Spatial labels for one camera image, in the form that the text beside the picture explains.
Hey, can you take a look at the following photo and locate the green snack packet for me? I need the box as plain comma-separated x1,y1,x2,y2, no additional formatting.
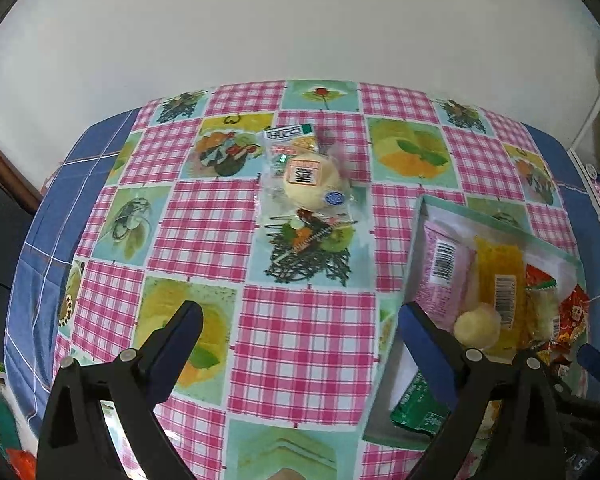
390,372,451,437

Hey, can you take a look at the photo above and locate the small round cake packet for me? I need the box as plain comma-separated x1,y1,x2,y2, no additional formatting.
453,304,502,349

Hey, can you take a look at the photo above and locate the green edged cake packet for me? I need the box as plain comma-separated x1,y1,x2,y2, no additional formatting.
526,280,560,346

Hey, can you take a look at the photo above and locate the brown wooden trim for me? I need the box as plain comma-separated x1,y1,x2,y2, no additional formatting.
0,151,42,214

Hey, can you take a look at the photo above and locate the pink snack packet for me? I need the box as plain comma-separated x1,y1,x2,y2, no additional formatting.
415,221,475,332

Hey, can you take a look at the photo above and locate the yellow snack packet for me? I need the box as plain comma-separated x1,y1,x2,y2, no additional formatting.
475,236,526,360

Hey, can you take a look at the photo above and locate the large steamed cake packet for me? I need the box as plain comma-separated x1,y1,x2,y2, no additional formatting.
257,150,354,219

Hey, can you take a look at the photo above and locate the pink plaid fruit tablecloth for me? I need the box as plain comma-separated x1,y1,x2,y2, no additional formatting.
54,79,579,479

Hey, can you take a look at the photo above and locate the red patterned wafer packet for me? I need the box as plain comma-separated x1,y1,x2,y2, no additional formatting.
526,263,557,289

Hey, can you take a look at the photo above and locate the orange object on floor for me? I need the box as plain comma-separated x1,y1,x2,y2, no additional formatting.
6,448,36,480

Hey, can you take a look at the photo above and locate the blue checked under cloth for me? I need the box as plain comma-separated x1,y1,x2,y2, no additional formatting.
4,108,140,436

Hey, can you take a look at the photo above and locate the mint green white tray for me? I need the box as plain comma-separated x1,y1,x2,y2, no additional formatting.
362,195,584,451

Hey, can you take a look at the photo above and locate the red cartoon snack bag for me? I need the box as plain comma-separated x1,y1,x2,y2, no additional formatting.
540,284,590,363

